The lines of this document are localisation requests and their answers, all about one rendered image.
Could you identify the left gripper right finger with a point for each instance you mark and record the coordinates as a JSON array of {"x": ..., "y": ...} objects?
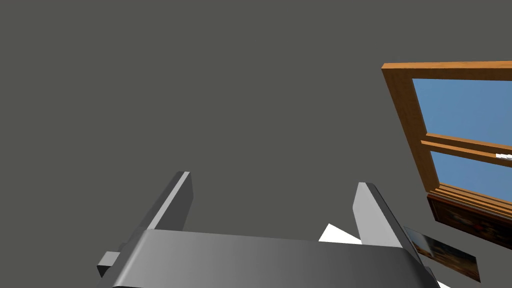
[{"x": 372, "y": 218}]

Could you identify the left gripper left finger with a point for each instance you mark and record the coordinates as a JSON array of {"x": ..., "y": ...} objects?
[{"x": 176, "y": 204}]

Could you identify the wooden framed window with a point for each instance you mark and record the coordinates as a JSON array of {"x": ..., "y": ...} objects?
[{"x": 460, "y": 108}]

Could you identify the small unframed wall picture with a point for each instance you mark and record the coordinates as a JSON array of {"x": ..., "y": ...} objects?
[{"x": 448, "y": 252}]

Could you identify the dark framed wall picture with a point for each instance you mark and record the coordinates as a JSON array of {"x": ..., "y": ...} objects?
[{"x": 468, "y": 220}]

